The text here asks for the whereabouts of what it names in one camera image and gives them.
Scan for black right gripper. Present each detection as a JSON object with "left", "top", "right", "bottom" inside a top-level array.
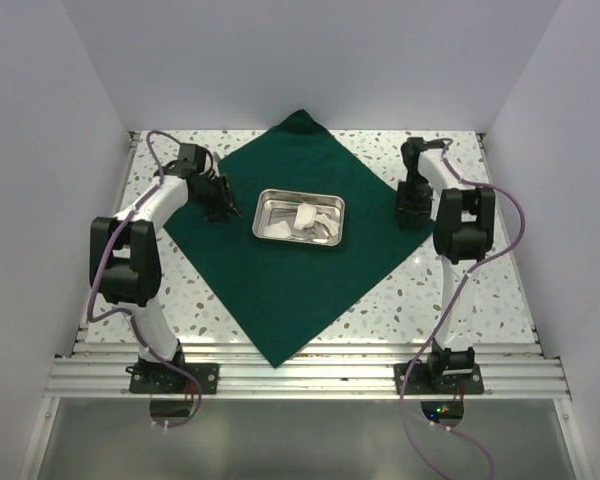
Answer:
[{"left": 394, "top": 171, "right": 433, "bottom": 227}]

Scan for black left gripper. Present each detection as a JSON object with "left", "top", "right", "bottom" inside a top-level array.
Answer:
[{"left": 191, "top": 173, "right": 241, "bottom": 223}]

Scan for stainless steel instrument tray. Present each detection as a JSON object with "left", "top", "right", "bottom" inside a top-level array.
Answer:
[{"left": 252, "top": 189, "right": 345, "bottom": 247}]

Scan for white gauze pad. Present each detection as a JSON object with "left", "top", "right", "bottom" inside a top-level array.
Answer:
[
  {"left": 315, "top": 213, "right": 340, "bottom": 240},
  {"left": 294, "top": 203, "right": 318, "bottom": 230},
  {"left": 263, "top": 221, "right": 293, "bottom": 239}
]

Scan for steel hemostat forceps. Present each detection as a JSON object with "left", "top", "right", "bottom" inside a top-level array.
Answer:
[{"left": 290, "top": 224, "right": 333, "bottom": 245}]

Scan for green surgical drape cloth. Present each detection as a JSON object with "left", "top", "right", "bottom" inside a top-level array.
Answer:
[{"left": 162, "top": 108, "right": 437, "bottom": 370}]

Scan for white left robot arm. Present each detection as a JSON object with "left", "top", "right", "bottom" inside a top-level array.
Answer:
[{"left": 86, "top": 143, "right": 239, "bottom": 393}]

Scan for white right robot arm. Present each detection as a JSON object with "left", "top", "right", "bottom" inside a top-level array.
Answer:
[{"left": 395, "top": 137, "right": 496, "bottom": 395}]

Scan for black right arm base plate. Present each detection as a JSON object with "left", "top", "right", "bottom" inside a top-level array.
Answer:
[{"left": 393, "top": 361, "right": 485, "bottom": 395}]

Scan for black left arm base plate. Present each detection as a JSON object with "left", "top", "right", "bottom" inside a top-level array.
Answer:
[{"left": 125, "top": 362, "right": 220, "bottom": 395}]

